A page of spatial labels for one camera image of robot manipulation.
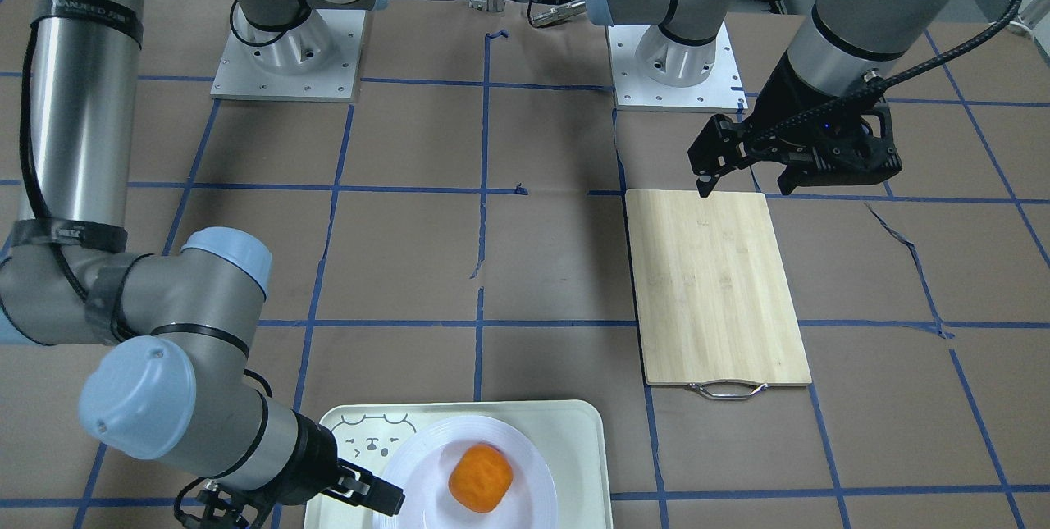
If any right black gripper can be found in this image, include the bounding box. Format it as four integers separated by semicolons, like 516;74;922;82
263;412;405;517

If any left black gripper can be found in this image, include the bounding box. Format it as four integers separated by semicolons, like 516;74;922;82
687;54;902;198

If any white round plate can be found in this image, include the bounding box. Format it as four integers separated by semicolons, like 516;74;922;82
372;416;559;528

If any orange fruit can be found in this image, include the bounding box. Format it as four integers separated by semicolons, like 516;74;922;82
447;443;515;513

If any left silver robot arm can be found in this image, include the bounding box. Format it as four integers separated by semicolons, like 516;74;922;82
585;0;1021;197

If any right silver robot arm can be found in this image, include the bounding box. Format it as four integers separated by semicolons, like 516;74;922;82
2;0;404;528

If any cream bear tray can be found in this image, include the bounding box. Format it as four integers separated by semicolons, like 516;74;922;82
305;399;614;528

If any bamboo cutting board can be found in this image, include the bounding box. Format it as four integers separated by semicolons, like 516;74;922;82
625;189;811;399

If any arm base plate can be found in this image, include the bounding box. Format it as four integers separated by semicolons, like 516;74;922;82
211;8;371;103
606;24;749;113

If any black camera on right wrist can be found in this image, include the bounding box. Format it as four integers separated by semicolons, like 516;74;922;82
172;477;276;528

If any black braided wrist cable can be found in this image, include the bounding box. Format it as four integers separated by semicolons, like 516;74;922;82
755;0;1026;151

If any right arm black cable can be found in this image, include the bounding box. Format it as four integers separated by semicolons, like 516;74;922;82
18;4;91;300

